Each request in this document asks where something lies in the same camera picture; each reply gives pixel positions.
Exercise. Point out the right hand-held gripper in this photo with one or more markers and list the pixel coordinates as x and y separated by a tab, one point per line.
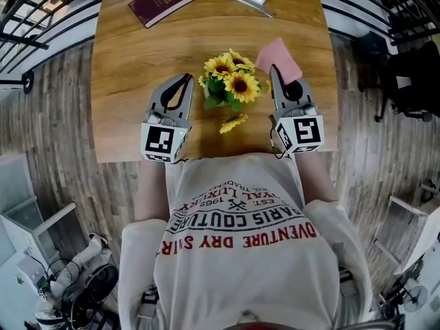
306	131

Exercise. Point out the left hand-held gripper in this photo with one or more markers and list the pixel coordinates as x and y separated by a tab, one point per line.
158	141

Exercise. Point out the pink cloth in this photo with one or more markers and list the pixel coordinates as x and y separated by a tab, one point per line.
278	57

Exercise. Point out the sunflower bouquet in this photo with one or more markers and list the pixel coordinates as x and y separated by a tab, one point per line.
240	86

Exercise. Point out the person's left forearm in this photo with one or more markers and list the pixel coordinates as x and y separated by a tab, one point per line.
151	194

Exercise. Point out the person's right forearm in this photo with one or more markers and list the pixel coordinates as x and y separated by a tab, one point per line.
314	181

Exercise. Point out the silver metal clip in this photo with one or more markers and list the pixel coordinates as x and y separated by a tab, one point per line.
254	3

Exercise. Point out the dark red hardcover book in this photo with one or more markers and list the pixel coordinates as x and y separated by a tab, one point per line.
161	0

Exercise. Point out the black office chair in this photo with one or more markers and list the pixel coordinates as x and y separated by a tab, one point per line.
412	81

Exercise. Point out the black metal railing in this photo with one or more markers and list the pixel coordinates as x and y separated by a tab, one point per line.
412	34
24	41

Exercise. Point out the person's white printed t-shirt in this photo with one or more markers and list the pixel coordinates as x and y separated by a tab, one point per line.
240	270

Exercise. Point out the black swivel chair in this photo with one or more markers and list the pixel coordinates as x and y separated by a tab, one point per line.
103	280

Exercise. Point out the white desk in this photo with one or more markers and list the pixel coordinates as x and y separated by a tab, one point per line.
429	242

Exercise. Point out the white worktable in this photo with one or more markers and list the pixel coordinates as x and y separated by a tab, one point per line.
13	270

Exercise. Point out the floor fan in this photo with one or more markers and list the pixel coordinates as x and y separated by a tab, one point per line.
416	298

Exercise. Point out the white frame cabinet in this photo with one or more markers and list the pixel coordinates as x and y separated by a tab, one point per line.
24	225

